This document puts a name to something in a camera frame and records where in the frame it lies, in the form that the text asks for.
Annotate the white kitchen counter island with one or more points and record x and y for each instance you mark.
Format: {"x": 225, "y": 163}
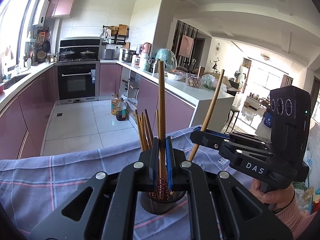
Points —
{"x": 185, "y": 106}

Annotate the black cooking pot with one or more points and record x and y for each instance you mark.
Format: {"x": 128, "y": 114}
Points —
{"x": 88, "y": 55}
{"x": 67, "y": 55}

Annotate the grey plaid tablecloth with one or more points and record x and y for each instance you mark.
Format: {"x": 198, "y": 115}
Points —
{"x": 32, "y": 188}

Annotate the bamboo chopstick red patterned end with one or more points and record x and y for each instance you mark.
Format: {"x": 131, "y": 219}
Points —
{"x": 161, "y": 131}

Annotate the white water heater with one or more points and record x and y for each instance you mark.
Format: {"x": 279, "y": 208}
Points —
{"x": 40, "y": 13}

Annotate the right hand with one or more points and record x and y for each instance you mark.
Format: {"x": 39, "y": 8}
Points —
{"x": 279, "y": 199}

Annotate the black mesh utensil holder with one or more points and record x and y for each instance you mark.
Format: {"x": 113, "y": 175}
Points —
{"x": 157, "y": 206}

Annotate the steel stock pot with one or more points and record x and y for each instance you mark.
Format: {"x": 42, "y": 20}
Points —
{"x": 127, "y": 55}

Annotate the teal round appliance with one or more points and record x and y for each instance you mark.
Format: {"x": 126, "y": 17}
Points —
{"x": 168, "y": 57}

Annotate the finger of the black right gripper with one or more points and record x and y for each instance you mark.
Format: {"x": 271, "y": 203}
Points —
{"x": 211, "y": 138}
{"x": 237, "y": 147}

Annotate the dark sauce bottle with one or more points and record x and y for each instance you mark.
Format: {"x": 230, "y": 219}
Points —
{"x": 121, "y": 110}

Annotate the black cooking pot right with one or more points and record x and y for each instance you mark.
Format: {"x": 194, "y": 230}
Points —
{"x": 88, "y": 55}

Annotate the black cooking pot left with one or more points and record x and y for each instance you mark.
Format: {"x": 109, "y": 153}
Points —
{"x": 67, "y": 55}

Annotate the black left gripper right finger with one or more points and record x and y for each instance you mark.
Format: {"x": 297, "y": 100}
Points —
{"x": 220, "y": 207}

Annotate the cooking oil bottle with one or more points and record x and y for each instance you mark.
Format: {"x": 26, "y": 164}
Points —
{"x": 114, "y": 103}

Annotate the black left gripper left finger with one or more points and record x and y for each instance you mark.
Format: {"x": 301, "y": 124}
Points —
{"x": 104, "y": 207}

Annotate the built-in black oven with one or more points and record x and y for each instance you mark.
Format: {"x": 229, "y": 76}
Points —
{"x": 76, "y": 81}

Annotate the black camera box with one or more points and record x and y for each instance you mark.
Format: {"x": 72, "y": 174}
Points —
{"x": 291, "y": 114}

